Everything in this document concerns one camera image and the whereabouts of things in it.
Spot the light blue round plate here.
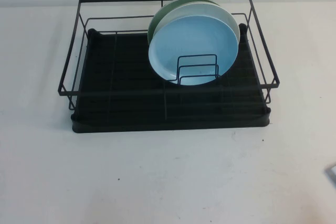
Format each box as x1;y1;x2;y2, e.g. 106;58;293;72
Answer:
148;15;239;87

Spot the green round plate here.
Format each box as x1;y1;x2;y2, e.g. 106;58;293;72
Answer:
147;0;221;46

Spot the black plastic drip tray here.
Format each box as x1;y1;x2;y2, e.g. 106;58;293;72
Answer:
70;26;271;134

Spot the white round plate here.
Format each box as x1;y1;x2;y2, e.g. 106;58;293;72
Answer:
154;1;241;47

